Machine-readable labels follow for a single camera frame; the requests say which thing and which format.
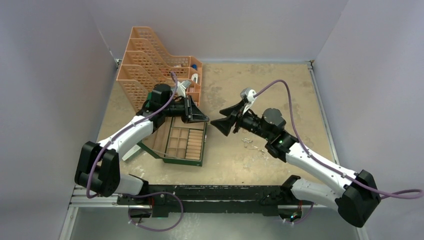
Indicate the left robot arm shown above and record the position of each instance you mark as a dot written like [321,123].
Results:
[98,168]

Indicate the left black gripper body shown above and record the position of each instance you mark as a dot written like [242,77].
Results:
[180,109]

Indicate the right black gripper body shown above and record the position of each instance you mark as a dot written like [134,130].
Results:
[250,123]

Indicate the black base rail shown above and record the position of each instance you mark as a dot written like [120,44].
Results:
[267,200]

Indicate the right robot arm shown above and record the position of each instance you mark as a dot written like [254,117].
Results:
[344,190]

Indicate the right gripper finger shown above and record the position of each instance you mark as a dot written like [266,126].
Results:
[224,125]
[236,109]

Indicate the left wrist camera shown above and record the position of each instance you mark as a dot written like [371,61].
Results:
[182,88]

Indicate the green jewelry box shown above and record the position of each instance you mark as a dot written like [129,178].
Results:
[173,141]

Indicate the peach mesh file organizer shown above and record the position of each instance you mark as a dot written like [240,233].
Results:
[146,62]

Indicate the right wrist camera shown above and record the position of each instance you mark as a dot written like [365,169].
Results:
[248,97]

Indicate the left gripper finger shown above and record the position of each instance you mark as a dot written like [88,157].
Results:
[192,106]
[198,118]

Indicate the white paper card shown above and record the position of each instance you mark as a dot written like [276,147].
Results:
[132,153]

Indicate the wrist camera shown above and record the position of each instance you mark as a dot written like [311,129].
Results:
[182,88]
[248,97]

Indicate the silver stapler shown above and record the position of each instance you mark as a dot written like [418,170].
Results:
[195,78]

